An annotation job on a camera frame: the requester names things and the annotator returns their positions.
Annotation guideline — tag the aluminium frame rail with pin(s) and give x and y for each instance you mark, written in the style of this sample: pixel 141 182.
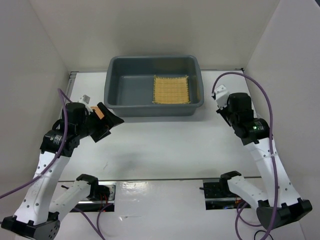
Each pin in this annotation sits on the aluminium frame rail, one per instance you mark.
pixel 70 84

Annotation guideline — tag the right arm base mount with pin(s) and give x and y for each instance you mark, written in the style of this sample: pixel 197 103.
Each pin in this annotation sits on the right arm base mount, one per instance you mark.
pixel 216 198

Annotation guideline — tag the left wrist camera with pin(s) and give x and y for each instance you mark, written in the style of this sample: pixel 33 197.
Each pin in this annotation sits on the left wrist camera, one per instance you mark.
pixel 84 100

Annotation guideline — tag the orange round woven tray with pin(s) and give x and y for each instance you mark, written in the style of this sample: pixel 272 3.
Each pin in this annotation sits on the orange round woven tray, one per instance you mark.
pixel 98 112

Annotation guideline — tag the grey plastic bin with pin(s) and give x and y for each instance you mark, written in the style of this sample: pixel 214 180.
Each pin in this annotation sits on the grey plastic bin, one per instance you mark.
pixel 129 85

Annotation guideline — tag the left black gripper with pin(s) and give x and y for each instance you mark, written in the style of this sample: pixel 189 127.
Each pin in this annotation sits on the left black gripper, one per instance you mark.
pixel 110 120

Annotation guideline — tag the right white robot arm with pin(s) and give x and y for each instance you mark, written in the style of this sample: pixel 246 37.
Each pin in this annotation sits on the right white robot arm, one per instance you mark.
pixel 280 204

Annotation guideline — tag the square bamboo mat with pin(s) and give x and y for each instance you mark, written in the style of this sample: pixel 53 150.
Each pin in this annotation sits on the square bamboo mat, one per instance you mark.
pixel 170 90

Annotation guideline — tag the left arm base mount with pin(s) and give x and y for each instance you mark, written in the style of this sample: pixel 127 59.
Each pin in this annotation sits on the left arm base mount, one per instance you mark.
pixel 105 197

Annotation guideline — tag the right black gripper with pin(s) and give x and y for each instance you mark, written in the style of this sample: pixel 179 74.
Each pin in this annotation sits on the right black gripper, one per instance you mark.
pixel 222 111

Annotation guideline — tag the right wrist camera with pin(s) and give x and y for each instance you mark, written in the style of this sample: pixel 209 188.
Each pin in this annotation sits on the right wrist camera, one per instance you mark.
pixel 221 95

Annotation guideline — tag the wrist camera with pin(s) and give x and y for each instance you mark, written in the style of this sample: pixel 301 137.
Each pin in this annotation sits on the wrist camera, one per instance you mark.
pixel 84 100
pixel 221 95

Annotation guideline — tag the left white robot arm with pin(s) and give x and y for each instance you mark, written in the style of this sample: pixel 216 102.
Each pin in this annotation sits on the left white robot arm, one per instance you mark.
pixel 39 216

